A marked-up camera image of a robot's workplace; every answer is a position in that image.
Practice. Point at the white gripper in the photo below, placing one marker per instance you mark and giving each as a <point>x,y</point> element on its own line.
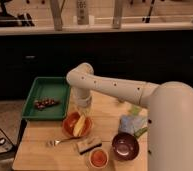
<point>83,105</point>

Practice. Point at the yellow banana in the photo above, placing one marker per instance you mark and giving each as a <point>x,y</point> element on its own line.
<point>79,126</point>

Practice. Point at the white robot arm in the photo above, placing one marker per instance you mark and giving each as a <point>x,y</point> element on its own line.
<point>170,113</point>

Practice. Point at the red bowl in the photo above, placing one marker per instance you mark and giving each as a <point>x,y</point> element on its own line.
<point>69,122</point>

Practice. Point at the dark purple bowl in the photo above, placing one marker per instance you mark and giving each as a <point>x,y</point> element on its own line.
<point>125,146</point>

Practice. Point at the green plastic tray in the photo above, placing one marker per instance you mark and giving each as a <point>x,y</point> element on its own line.
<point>47,88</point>

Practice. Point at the bunch of red grapes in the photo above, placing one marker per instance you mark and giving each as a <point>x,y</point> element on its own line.
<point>44,103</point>

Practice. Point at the brown sponge block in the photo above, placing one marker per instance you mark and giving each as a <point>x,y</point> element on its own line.
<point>88,144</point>

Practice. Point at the silver fork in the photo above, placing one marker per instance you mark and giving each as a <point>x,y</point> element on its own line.
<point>53,143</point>

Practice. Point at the blue green cloth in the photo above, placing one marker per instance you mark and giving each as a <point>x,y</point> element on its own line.
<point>133,123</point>

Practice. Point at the white cup orange inside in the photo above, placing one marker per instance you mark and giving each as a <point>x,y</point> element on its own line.
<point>98,158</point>

